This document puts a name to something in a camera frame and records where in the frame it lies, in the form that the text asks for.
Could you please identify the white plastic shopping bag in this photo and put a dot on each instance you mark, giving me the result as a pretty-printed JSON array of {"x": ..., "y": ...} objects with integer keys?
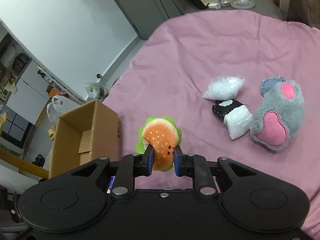
[{"x": 58, "y": 106}]

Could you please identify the pink bed sheet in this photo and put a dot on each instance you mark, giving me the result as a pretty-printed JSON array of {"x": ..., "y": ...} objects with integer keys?
[{"x": 186, "y": 57}]

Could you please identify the brown cardboard box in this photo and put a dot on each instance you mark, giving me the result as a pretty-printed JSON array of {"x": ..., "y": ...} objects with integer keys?
[{"x": 84, "y": 134}]

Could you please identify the small clear trash bag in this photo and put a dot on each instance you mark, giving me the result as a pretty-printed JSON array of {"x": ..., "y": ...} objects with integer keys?
[{"x": 96, "y": 91}]

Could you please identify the grey pink plush toy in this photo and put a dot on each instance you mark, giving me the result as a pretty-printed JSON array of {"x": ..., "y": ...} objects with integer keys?
[{"x": 280, "y": 115}]

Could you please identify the black felt pouch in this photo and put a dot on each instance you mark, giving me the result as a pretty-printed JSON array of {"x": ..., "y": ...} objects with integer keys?
[{"x": 222, "y": 108}]

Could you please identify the grey wardrobe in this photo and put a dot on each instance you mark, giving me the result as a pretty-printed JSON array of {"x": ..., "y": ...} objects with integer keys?
[{"x": 155, "y": 7}]

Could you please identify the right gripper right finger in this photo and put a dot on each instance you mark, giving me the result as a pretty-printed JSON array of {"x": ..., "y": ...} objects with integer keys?
[{"x": 199, "y": 170}]

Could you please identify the plush hamburger toy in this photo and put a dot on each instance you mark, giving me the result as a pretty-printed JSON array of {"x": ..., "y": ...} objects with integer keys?
[{"x": 163, "y": 135}]

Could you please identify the yellow slipper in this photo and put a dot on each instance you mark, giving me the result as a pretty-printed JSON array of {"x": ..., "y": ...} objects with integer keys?
[{"x": 52, "y": 132}]

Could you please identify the clear bag white filling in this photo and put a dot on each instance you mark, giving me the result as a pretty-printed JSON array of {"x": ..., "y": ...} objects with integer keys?
[{"x": 223, "y": 88}]

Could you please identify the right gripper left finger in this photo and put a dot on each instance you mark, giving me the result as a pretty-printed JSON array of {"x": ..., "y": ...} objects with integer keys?
[{"x": 128, "y": 169}]

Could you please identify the blue tissue pack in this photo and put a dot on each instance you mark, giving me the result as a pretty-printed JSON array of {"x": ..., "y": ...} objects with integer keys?
[{"x": 110, "y": 185}]

